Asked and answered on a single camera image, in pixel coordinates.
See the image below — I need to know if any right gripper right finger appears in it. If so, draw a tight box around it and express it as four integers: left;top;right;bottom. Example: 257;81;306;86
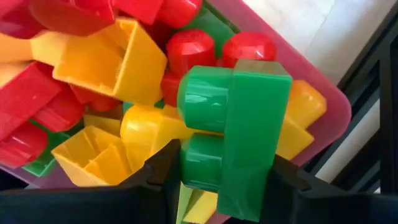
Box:
260;154;313;224

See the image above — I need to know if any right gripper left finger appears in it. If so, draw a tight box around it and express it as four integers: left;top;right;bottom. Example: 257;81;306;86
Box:
119;138;182;224

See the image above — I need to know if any large yellow plastic brick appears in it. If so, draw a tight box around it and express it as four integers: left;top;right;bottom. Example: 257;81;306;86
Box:
30;17;169;106
119;104;193;174

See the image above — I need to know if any hollow yellow plastic brick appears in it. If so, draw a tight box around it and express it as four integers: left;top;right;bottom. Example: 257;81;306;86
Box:
51;124;133;187

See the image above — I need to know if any green plastic brick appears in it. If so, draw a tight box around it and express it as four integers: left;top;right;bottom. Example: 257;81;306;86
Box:
21;119;71;178
176;58;294;223
180;6;240;60

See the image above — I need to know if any red plastic brick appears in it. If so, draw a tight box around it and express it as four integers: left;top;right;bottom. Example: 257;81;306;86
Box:
29;0;116;37
0;60;86;141
0;0;44;40
0;121;50;169
112;0;164;26
70;83;123;113
155;0;203;29
160;29;277;108

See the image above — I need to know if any pink translucent plastic bin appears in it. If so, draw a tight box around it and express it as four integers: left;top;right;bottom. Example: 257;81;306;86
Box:
0;0;353;224

